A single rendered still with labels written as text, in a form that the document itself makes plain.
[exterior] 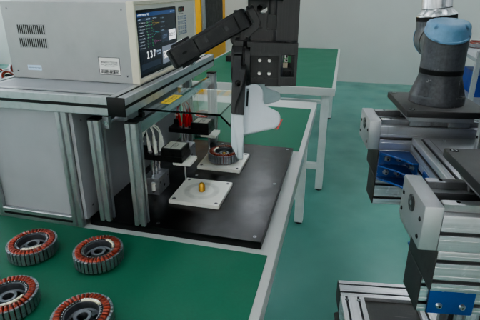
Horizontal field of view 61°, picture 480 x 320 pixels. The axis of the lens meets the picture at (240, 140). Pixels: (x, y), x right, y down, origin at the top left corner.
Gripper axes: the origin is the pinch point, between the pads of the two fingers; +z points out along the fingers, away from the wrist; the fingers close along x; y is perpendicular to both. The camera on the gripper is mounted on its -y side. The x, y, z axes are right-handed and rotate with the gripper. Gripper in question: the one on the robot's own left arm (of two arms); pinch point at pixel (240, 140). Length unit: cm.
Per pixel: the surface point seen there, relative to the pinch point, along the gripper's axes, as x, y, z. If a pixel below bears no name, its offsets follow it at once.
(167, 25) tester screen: 67, -28, -10
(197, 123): 76, -21, 22
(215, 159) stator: 74, -15, 34
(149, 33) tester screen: 55, -29, -9
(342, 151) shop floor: 287, 65, 111
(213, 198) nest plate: 50, -12, 36
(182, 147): 54, -21, 23
